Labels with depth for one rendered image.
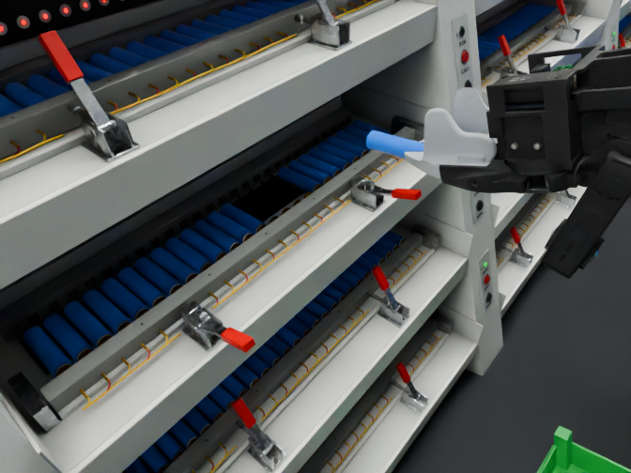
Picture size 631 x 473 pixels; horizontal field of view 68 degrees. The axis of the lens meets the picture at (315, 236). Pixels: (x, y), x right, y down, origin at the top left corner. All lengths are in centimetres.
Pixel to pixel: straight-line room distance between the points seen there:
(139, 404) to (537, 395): 74
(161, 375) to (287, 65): 32
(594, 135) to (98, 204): 35
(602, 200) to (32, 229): 38
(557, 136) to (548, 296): 87
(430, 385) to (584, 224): 56
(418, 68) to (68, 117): 47
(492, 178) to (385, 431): 55
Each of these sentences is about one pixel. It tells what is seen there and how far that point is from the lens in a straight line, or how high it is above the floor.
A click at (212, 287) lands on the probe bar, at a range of 50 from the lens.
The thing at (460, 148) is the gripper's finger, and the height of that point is 62.
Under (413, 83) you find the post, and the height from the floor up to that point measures 59.
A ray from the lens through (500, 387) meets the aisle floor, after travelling 101.
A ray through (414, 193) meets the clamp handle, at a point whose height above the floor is 52.
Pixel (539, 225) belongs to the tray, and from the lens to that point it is 124.
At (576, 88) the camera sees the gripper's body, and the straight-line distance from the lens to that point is 36.
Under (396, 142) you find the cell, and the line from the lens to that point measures 46.
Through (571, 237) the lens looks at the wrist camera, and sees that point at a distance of 39.
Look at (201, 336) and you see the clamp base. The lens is 47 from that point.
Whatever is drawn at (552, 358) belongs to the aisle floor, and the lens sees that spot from 106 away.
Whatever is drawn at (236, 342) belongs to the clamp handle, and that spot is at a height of 52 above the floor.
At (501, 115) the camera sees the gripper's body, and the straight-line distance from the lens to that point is 36.
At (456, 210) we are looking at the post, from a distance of 79.
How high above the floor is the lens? 77
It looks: 29 degrees down
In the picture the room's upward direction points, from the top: 17 degrees counter-clockwise
